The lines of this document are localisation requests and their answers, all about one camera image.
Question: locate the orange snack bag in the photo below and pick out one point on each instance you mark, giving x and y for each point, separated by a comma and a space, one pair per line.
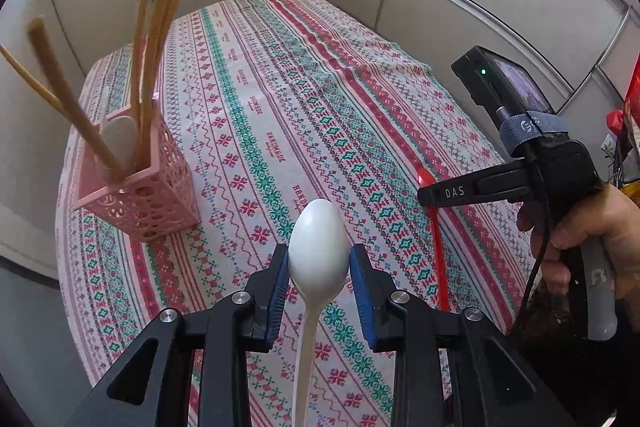
631, 107

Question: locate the pink plastic utensil basket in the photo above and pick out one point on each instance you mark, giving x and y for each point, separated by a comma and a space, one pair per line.
150, 207

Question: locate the red plastic spoon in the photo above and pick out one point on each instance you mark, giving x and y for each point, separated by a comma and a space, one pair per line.
437, 247

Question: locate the white rice paddle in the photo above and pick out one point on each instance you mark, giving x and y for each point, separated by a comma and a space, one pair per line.
120, 139

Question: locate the striped patterned tablecloth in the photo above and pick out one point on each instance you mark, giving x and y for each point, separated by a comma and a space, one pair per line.
300, 107

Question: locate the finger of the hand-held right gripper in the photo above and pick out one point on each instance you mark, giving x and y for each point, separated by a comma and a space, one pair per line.
450, 194

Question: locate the person's right hand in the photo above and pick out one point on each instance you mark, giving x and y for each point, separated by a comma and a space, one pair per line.
610, 232

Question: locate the white plastic spoon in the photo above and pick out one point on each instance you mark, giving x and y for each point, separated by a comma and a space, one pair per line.
320, 247

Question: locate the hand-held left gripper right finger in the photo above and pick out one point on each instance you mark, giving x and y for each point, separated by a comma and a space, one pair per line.
361, 297

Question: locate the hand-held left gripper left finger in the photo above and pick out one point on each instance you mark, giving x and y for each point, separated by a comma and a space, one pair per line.
277, 294

